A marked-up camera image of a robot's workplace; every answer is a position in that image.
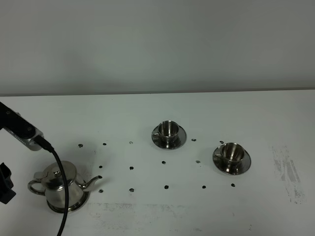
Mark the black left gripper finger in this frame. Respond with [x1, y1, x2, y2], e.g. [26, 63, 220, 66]
[0, 163, 16, 204]

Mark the stainless steel teapot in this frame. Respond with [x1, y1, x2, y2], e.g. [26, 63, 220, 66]
[28, 161, 102, 213]

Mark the steel teacup far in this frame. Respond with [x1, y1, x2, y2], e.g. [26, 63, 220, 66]
[153, 120, 179, 138]

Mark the steel teacup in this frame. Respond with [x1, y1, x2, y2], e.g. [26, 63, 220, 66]
[153, 120, 179, 138]
[213, 143, 245, 164]

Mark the steel saucer far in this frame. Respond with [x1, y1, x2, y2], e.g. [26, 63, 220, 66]
[151, 125, 187, 150]

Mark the steel saucer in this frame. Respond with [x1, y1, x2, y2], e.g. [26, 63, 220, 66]
[151, 125, 187, 150]
[213, 150, 252, 175]

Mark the steel teacup near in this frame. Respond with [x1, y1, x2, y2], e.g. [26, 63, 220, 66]
[213, 143, 245, 164]

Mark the steel saucer near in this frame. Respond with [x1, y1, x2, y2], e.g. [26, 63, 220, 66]
[213, 150, 252, 175]

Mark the black left camera cable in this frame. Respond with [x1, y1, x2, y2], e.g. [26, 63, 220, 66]
[33, 136, 69, 236]

